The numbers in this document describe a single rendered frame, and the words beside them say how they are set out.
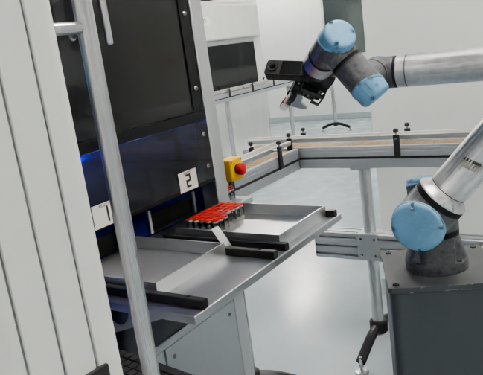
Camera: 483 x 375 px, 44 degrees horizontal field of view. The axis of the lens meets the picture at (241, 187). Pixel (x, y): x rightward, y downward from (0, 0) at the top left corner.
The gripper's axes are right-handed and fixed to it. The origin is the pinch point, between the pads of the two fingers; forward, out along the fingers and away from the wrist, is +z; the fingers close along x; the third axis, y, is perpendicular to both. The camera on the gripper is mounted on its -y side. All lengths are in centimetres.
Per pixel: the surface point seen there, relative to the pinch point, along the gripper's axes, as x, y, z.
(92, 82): -48, -33, -71
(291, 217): -23.5, 15.3, 21.9
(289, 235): -34.5, 12.6, 3.6
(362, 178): 24, 51, 81
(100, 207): -44, -34, 8
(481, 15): 108, 76, 61
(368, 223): 10, 61, 90
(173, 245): -44.9, -14.0, 15.5
